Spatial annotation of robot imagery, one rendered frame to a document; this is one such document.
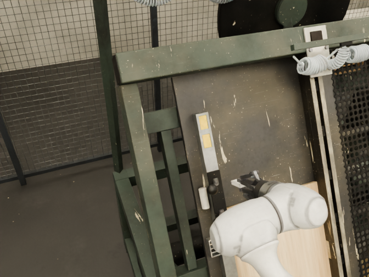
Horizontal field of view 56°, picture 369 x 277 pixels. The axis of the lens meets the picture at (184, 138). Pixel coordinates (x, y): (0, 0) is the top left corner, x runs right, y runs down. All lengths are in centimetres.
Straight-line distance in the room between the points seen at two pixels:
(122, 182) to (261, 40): 138
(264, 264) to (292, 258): 75
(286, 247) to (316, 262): 17
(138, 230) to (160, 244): 77
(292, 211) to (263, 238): 10
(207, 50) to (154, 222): 63
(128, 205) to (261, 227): 143
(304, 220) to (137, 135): 63
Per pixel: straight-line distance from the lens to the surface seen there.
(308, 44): 127
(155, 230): 129
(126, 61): 118
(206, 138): 130
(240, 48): 132
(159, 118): 133
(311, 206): 89
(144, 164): 124
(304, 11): 204
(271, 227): 88
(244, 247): 86
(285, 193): 92
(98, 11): 164
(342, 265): 174
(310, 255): 167
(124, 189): 230
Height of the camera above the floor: 241
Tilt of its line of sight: 37 degrees down
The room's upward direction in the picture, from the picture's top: straight up
